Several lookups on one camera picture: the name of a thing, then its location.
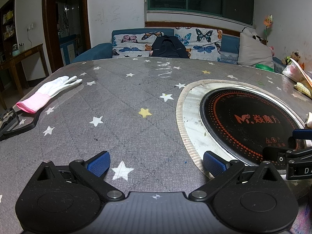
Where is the blue sofa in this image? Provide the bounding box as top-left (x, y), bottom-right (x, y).
top-left (71, 34), bottom-right (285, 74)

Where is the orange artificial flower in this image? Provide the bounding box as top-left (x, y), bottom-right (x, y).
top-left (263, 14), bottom-right (273, 43)

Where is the teddy bear toy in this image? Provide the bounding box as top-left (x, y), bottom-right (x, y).
top-left (281, 51), bottom-right (301, 66)

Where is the green plastic object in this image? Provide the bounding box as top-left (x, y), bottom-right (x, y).
top-left (255, 63), bottom-right (274, 72)

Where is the grey cushion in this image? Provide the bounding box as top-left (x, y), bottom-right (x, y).
top-left (238, 27), bottom-right (274, 69)

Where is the black backpack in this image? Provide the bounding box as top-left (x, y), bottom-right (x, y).
top-left (149, 35), bottom-right (189, 59)

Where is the grey star patterned table cover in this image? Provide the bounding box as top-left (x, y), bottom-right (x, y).
top-left (1, 58), bottom-right (311, 233)

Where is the round black induction cooktop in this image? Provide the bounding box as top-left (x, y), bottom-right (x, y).
top-left (199, 88), bottom-right (306, 165)

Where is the white paper with orange print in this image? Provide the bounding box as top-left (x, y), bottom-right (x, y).
top-left (282, 58), bottom-right (312, 88)

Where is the green patterned small quilt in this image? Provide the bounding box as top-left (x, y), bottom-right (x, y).
top-left (293, 82), bottom-right (312, 98)

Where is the black tray at table edge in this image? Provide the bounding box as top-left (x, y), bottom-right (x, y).
top-left (1, 108), bottom-right (42, 141)

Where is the dark wooden side table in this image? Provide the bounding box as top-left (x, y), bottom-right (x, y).
top-left (0, 43), bottom-right (50, 110)

